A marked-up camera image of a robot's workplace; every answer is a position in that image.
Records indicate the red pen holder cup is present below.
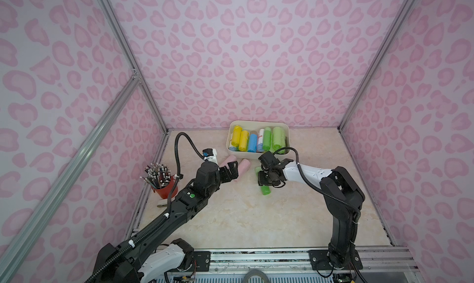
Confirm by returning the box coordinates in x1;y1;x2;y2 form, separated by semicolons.
153;176;178;200

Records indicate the blue trash bag roll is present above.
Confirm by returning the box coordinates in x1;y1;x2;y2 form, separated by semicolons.
248;131;259;153

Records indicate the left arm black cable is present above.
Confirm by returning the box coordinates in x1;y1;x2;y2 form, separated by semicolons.
84;132;206;283

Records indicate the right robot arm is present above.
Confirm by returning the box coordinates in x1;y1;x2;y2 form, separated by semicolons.
257;158;365;269

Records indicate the pink trash bag roll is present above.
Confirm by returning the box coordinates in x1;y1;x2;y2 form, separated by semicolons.
218;155;237;167
238;159;251;177

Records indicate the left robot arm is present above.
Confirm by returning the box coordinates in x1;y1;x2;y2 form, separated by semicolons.
86;161;238;283

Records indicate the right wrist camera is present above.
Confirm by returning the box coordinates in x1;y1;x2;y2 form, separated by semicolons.
258;151;280;171

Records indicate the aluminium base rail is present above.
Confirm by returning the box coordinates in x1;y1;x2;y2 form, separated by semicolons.
169;246;424;283

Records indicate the white plastic storage box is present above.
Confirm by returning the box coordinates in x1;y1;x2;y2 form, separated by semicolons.
225;121;290;160

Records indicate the green trash bag roll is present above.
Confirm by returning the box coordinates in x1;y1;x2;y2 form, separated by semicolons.
262;127;272;152
255;166;271;195

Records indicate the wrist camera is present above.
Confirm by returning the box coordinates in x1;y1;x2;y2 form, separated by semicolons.
202;148;218;164
258;151;280;171

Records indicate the white roll with blue end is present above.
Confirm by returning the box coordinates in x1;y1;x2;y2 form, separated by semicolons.
257;129;265;153

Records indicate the light green roll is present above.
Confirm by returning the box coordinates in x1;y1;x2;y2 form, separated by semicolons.
272;126;284;150
279;131;287;155

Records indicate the bundle of pens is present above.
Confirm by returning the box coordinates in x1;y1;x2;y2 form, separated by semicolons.
141;163;172;190

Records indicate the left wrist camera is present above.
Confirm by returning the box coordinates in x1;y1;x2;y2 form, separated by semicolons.
202;148;218;164

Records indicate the yellow trash bag roll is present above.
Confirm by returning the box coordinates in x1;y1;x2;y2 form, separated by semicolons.
230;125;243;148
238;130;249;152

